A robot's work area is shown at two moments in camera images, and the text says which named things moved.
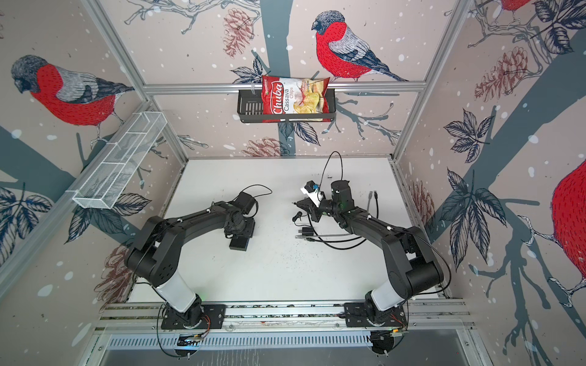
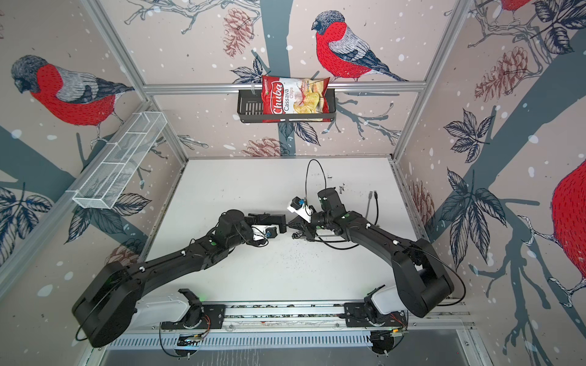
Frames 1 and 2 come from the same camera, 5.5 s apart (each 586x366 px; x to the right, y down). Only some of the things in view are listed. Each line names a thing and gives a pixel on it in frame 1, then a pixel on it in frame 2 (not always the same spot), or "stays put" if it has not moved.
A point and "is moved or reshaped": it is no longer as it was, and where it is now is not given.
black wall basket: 250,110 stays put
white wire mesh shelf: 119,160 stays put
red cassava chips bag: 293,95 stays put
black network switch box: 239,243 is moved or reshaped
